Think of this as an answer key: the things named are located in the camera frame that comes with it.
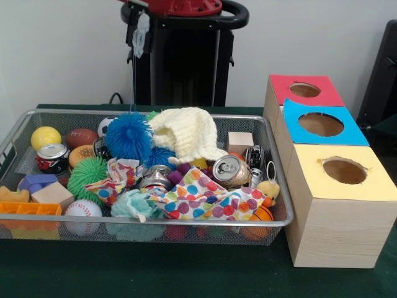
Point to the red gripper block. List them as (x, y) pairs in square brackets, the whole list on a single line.
[(133, 2)]

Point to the clear plastic bottle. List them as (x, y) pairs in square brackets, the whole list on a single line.
[(141, 34)]

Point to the blue spiky ball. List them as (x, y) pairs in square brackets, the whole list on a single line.
[(128, 136)]

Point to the white knitted cloth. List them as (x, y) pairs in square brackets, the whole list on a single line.
[(186, 139)]

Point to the wooden box with three holes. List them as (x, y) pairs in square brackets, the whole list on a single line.
[(335, 217)]

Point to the smooth yellow ball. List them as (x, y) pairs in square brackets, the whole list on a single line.
[(46, 138)]

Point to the red and silver can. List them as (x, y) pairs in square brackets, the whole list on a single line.
[(53, 158)]

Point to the green spiky ball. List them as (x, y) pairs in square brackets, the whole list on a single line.
[(90, 180)]

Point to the crushed silver can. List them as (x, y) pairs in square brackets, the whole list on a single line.
[(231, 171)]

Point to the polka dot cloth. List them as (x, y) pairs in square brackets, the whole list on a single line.
[(205, 198)]

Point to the plain wooden cube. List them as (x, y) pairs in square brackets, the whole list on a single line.
[(51, 195)]

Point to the small white baseball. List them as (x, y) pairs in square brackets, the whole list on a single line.
[(82, 211)]

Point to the orange toy building block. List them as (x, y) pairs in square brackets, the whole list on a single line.
[(28, 208)]

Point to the black upright panel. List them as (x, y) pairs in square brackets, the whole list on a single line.
[(384, 81)]

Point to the green cloth side table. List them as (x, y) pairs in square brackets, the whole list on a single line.
[(388, 127)]

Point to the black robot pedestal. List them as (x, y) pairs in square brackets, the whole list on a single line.
[(186, 62)]

